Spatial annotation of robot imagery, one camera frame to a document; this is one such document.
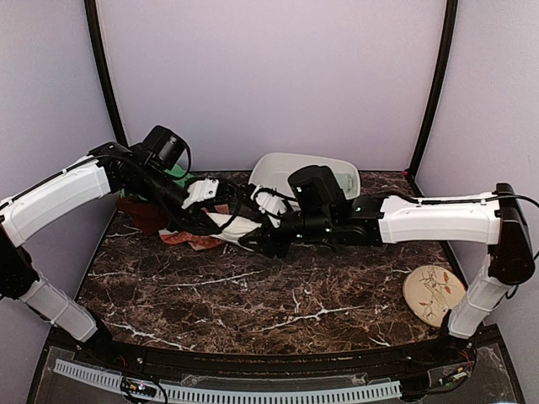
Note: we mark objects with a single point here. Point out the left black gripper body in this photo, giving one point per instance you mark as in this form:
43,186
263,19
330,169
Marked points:
189,215

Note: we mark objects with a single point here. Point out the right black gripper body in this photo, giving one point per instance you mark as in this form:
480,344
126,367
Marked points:
314,225

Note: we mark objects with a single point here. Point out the cream white towel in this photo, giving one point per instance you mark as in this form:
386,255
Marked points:
239,227

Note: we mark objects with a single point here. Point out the white plastic basin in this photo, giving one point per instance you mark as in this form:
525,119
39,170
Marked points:
273,169

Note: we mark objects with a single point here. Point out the mint green panda towel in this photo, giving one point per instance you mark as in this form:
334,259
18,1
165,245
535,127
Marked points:
346,182

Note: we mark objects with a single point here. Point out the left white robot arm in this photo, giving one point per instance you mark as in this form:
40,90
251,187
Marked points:
143,169

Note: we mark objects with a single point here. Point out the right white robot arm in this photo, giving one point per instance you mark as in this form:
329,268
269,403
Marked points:
494,219

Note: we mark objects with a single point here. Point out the orange patterned towel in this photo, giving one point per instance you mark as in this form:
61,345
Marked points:
198,243

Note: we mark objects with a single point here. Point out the dark red towel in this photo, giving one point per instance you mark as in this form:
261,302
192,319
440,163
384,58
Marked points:
149,219

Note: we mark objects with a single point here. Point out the bright green towel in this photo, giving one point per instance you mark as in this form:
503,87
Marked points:
177,174

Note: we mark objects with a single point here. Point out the round floral coaster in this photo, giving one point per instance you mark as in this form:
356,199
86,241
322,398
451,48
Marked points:
431,291

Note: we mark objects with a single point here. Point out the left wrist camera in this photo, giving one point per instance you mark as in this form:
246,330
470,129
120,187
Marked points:
200,190

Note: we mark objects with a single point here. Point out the white slotted cable duct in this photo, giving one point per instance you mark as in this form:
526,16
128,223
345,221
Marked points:
206,389

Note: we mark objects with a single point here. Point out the black front rail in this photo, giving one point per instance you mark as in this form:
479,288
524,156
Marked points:
405,361

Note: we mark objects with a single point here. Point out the left black frame post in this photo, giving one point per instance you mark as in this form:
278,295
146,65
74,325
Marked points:
101,63

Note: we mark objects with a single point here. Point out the black frame post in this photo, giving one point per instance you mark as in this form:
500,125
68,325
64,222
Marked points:
442,59
101,63

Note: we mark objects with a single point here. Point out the right black frame post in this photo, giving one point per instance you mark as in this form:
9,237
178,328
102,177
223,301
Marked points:
442,59

